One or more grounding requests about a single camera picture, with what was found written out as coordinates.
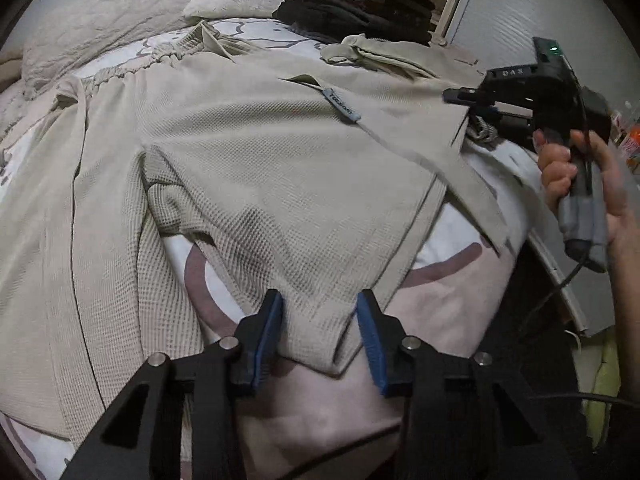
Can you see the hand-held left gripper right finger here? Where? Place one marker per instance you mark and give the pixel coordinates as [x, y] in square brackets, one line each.
[372, 345]

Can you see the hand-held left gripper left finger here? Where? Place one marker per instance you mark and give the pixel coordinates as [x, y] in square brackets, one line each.
[267, 340]

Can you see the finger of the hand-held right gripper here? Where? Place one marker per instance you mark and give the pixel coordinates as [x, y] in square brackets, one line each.
[505, 119]
[465, 96]

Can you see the beige waffle pants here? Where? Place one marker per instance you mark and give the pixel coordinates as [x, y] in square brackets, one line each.
[250, 160]

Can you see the person's right forearm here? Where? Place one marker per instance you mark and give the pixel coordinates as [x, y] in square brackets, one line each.
[630, 275]

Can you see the stack of dark folded clothes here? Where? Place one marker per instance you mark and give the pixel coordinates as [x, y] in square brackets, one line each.
[350, 10]

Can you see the person's right hand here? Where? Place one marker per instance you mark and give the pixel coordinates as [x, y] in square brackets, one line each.
[617, 200]

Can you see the beige folded garment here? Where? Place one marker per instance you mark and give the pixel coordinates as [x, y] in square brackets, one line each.
[400, 52]

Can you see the bear printed bedsheet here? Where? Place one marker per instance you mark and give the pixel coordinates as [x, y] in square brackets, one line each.
[450, 305]

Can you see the orange object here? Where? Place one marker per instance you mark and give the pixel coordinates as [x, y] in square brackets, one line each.
[632, 142]

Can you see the white slatted door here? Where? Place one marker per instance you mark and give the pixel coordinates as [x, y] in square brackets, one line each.
[515, 0]

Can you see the yellow green cloth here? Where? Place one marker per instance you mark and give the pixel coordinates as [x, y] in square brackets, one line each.
[602, 390]

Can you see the large beige textured pillow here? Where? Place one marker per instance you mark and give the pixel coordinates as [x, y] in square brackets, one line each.
[110, 15]

